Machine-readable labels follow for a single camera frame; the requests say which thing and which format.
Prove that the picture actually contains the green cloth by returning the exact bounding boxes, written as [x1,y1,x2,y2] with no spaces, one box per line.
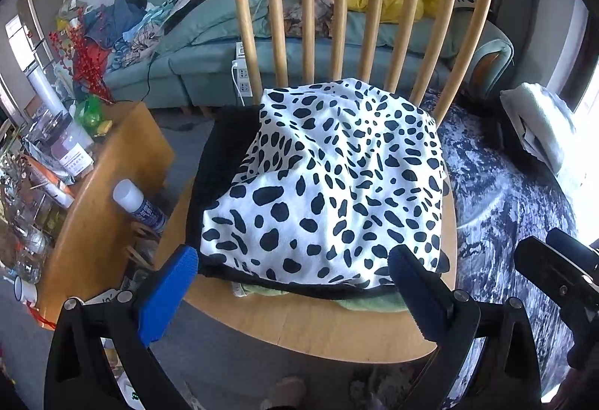
[231,281,411,314]

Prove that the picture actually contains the teal cushion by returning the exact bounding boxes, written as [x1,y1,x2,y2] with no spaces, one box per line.
[191,0,338,49]

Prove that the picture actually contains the white power strip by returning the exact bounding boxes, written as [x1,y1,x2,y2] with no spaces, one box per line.
[233,42,254,98]

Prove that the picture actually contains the teal sofa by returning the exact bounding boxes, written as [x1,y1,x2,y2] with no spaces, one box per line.
[105,0,516,117]

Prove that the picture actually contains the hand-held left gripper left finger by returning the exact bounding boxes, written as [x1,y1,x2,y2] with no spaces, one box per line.
[44,245,200,410]

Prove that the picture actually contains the white enamel mug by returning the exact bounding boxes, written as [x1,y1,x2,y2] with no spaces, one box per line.
[12,275,39,303]

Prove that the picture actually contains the wooden spindle-back chair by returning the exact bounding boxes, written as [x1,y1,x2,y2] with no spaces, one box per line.
[154,0,522,365]

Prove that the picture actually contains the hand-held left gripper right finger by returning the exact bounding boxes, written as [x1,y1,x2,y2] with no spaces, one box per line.
[388,244,544,410]

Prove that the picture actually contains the green plastic bag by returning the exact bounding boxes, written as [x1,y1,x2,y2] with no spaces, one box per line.
[74,94,114,138]

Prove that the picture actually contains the red berry branch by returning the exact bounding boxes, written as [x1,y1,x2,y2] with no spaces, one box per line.
[49,24,116,105]

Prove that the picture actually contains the wooden side table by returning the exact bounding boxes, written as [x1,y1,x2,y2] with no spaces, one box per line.
[34,101,177,332]

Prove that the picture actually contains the clear lidded jar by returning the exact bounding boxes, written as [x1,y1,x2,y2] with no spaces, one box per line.
[34,111,95,180]

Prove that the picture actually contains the blue-grey mottled blanket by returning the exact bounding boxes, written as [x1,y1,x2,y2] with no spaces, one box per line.
[420,92,582,402]

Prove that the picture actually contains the black folded garment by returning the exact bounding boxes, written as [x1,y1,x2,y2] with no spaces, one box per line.
[185,105,409,301]

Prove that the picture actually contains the pile of mixed clothes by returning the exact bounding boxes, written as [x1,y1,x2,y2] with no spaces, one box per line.
[83,0,189,65]

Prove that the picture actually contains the white folded cloth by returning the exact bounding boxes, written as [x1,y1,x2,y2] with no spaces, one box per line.
[499,83,587,175]

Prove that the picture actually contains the white black-spotted garment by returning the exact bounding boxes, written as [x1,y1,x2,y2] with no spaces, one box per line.
[200,80,451,290]

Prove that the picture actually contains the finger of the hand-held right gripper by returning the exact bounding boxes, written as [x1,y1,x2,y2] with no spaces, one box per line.
[545,227,599,273]
[514,236,599,370]

